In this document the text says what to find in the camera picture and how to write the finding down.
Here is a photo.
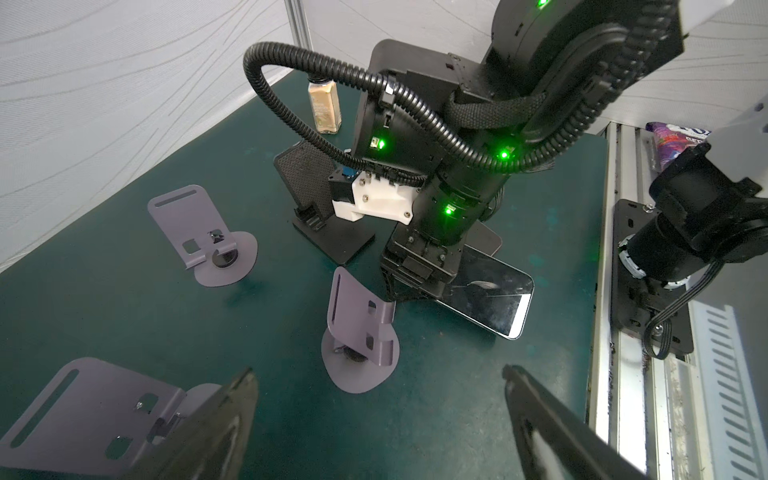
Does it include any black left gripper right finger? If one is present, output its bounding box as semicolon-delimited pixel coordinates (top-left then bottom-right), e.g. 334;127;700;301
502;365;646;479

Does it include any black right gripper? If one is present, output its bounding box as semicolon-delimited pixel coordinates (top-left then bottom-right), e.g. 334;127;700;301
380;224;464;299

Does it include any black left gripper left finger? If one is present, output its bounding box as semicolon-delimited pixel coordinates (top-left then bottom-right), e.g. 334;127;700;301
122;368;258;479

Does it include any phone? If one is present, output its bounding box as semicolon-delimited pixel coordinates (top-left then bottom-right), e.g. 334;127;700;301
466;221;503;257
437;245;535;340

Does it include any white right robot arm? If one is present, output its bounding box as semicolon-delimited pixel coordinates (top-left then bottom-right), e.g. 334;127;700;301
350;1;724;298

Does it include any grey phone stand right front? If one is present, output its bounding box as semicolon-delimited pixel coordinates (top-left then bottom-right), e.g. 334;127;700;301
321;267;400;394

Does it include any grey phone stand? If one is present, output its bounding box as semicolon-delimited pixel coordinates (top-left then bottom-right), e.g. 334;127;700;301
1;357;220;477
321;267;400;394
147;184;258;288

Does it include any grey phone stand middle back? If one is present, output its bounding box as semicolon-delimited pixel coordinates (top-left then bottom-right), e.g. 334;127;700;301
1;357;220;477

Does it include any black horizontal phone stand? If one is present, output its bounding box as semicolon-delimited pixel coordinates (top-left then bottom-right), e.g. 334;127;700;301
274;141;375;266

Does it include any grey phone stand right back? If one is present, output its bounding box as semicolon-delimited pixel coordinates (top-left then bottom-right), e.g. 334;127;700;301
147;184;258;288

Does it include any purple candy bag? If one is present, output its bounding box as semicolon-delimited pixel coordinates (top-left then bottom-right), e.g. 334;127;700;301
645;122;711;172

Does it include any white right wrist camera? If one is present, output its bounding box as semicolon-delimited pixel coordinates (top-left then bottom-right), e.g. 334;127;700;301
328;169;419;225

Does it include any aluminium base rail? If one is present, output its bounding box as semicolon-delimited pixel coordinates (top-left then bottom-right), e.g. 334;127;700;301
588;111;767;479

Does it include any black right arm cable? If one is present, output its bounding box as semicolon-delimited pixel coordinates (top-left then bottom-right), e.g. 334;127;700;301
242;0;685;188

